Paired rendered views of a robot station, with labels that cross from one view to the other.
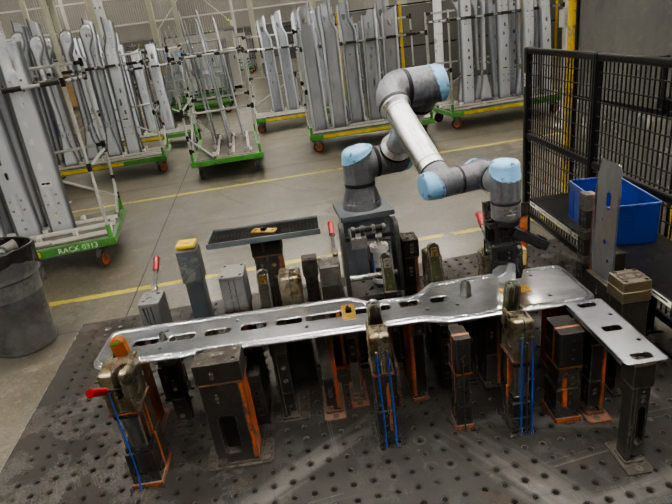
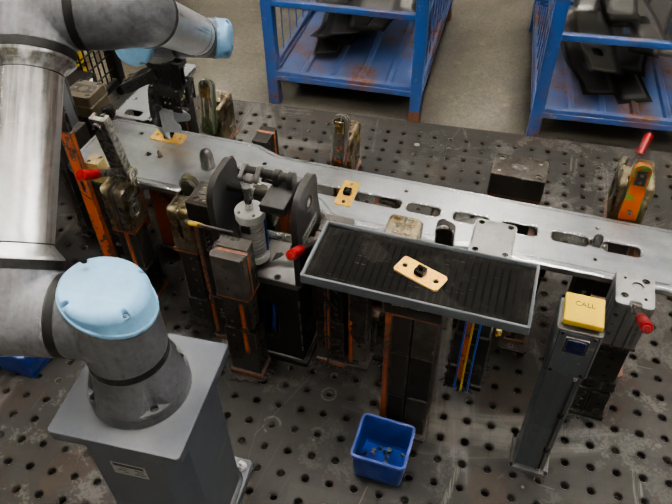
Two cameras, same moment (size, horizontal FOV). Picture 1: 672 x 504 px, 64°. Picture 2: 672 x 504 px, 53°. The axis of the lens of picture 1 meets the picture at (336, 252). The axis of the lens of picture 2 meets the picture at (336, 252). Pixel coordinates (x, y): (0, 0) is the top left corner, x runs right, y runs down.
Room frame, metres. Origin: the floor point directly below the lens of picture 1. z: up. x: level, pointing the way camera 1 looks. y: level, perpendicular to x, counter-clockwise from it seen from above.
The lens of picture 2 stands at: (2.43, 0.36, 1.97)
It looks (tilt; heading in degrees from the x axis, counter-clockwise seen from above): 45 degrees down; 200
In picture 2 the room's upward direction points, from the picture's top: 1 degrees counter-clockwise
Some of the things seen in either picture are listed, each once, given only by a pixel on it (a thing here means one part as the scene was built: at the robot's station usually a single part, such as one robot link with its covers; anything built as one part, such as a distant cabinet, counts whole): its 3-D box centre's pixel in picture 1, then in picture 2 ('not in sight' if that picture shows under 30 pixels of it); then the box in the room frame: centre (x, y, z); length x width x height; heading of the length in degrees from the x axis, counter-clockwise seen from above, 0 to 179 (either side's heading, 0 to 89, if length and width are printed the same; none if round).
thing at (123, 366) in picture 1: (137, 420); (613, 232); (1.15, 0.57, 0.88); 0.15 x 0.11 x 0.36; 1
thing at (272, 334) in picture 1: (341, 315); (357, 194); (1.34, 0.01, 1.00); 1.38 x 0.22 x 0.02; 91
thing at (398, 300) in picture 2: (264, 231); (420, 273); (1.68, 0.23, 1.16); 0.37 x 0.14 x 0.02; 91
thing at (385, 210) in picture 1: (367, 252); (167, 451); (1.99, -0.12, 0.90); 0.21 x 0.21 x 0.40; 6
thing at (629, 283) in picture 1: (624, 334); (101, 146); (1.24, -0.76, 0.88); 0.08 x 0.08 x 0.36; 1
